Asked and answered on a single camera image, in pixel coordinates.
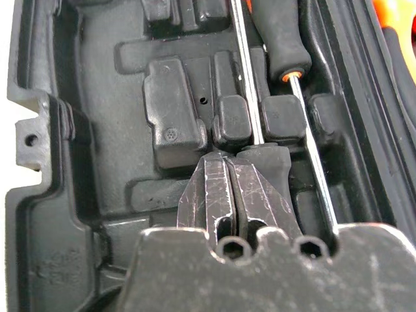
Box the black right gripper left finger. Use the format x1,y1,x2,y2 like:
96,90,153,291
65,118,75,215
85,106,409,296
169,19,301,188
177,155,235,241

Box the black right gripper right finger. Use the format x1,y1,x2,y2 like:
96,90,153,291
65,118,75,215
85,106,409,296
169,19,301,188
227,158,305,240

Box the black orange handle screwdriver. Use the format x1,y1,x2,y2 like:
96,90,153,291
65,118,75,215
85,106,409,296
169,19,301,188
252,0,341,235
229,0,293,235

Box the black plastic tool case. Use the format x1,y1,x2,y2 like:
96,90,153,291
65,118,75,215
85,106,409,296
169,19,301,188
5,0,416,312

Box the orange black handle pliers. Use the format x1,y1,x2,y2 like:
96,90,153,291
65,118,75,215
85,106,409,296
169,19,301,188
372,0,416,131

